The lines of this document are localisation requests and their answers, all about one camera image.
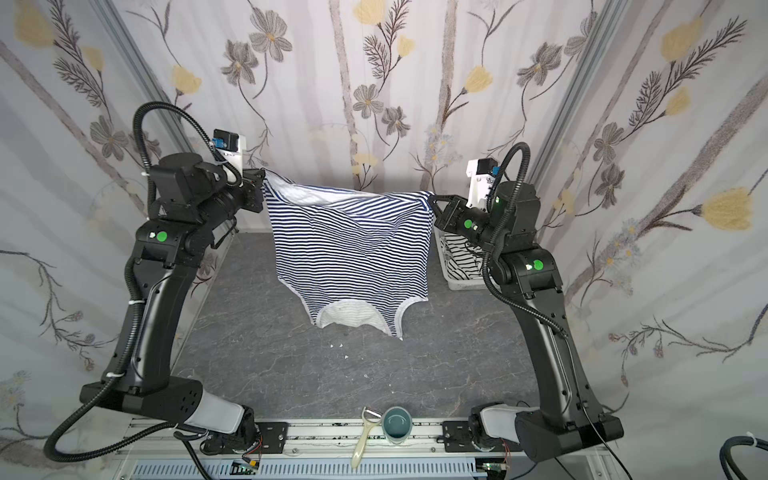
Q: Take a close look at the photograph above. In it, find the black corrugated cable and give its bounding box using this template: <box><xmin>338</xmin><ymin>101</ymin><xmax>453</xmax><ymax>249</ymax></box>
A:
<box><xmin>481</xmin><ymin>142</ymin><xmax>568</xmax><ymax>337</ymax></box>
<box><xmin>43</xmin><ymin>101</ymin><xmax>244</xmax><ymax>463</ymax></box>

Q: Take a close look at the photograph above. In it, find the blue white striped tank top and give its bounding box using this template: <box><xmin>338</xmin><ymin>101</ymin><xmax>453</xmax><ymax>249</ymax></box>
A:
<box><xmin>264</xmin><ymin>171</ymin><xmax>434</xmax><ymax>339</ymax></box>

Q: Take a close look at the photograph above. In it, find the aluminium mounting rail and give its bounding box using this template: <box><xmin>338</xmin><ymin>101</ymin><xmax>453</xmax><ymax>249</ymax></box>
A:
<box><xmin>110</xmin><ymin>417</ymin><xmax>626</xmax><ymax>479</ymax></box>

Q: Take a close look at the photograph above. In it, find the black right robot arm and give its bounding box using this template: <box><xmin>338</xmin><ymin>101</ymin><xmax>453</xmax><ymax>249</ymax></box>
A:
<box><xmin>429</xmin><ymin>182</ymin><xmax>624</xmax><ymax>463</ymax></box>

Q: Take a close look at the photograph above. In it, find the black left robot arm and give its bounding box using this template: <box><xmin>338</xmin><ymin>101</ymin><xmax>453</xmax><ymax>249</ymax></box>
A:
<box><xmin>80</xmin><ymin>153</ymin><xmax>265</xmax><ymax>435</ymax></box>

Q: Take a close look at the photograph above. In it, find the cream handled peeler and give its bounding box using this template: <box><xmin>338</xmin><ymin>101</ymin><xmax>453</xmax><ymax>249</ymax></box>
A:
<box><xmin>350</xmin><ymin>407</ymin><xmax>383</xmax><ymax>470</ymax></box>

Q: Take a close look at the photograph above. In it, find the black corrugated right cable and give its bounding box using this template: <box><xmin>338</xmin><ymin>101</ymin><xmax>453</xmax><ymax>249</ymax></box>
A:
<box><xmin>481</xmin><ymin>142</ymin><xmax>568</xmax><ymax>337</ymax></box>

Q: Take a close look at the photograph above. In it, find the black corrugated left cable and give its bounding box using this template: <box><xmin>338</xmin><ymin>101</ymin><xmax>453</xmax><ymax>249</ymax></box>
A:
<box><xmin>43</xmin><ymin>101</ymin><xmax>244</xmax><ymax>463</ymax></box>

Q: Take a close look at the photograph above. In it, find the black white striped tank top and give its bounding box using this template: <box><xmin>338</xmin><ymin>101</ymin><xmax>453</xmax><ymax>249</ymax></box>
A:
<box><xmin>440</xmin><ymin>233</ymin><xmax>482</xmax><ymax>285</ymax></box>

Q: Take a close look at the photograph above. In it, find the teal ceramic cup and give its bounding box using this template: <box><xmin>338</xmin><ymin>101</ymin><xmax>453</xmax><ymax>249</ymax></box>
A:
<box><xmin>381</xmin><ymin>406</ymin><xmax>413</xmax><ymax>445</ymax></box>

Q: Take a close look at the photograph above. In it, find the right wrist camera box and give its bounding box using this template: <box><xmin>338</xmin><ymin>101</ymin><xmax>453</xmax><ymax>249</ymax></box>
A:
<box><xmin>466</xmin><ymin>158</ymin><xmax>499</xmax><ymax>209</ymax></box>

